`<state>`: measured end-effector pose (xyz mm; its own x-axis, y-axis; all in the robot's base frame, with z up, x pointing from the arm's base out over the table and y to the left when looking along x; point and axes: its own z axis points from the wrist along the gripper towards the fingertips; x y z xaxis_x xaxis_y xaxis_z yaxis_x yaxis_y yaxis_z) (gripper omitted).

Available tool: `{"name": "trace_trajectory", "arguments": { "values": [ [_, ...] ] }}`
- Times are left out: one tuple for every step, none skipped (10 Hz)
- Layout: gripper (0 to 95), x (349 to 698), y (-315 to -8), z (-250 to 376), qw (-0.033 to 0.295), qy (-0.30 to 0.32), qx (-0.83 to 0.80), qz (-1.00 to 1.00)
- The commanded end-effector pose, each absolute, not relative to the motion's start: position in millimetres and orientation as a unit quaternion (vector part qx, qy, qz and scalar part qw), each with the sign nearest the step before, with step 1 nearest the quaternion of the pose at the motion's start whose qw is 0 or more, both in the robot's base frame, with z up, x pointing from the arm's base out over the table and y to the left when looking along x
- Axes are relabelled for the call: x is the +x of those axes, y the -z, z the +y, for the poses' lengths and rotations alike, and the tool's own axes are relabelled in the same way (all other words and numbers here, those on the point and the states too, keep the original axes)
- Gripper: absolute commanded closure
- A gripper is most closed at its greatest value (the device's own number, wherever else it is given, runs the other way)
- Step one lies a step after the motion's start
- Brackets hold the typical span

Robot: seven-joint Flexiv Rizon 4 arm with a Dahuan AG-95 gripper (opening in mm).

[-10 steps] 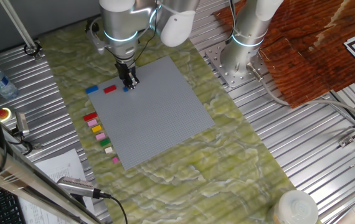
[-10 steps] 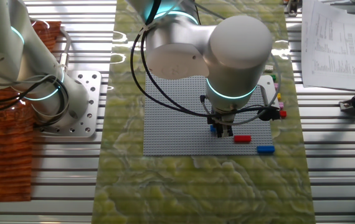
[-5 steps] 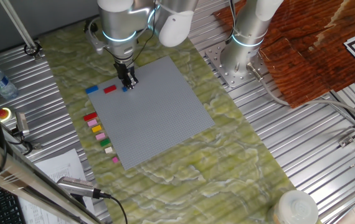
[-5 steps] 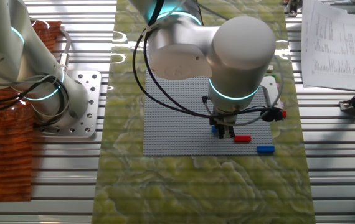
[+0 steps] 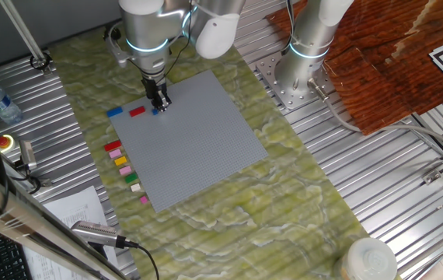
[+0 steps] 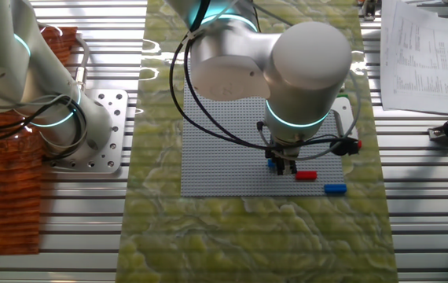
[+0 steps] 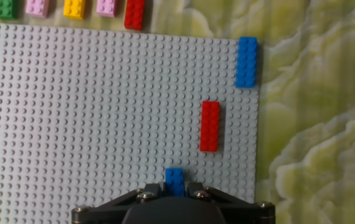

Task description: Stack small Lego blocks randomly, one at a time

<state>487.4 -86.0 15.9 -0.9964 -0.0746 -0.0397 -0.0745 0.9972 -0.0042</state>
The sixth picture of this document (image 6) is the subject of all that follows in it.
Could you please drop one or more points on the green marble pattern mat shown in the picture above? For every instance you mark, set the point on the green marble pattern mat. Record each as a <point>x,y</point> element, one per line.
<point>247,236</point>

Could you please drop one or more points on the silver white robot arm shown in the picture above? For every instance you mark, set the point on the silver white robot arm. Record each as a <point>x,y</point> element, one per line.
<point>306,67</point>

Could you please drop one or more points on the grey Lego baseplate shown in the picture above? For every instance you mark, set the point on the grey Lego baseplate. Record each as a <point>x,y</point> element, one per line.
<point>228,169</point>

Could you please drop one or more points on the brown wooden board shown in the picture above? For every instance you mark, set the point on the brown wooden board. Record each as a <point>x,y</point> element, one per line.
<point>4,196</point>

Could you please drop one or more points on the blue Lego brick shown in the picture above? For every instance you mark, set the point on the blue Lego brick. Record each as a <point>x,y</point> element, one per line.
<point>335,188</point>
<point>271,164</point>

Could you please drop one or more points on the green Lego brick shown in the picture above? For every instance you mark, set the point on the green Lego brick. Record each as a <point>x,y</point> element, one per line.
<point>342,95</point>

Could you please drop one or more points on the printed paper sheet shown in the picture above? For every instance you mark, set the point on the printed paper sheet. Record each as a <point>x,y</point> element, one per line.
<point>416,59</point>

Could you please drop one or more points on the silver robot mount plate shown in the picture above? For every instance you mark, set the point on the silver robot mount plate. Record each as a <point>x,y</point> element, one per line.
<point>116,118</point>

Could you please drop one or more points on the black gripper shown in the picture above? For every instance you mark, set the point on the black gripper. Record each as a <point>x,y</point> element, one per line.
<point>283,152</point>

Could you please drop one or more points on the wrist camera with silver bracket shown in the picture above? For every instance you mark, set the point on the wrist camera with silver bracket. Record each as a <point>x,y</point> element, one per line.
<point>344,146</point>

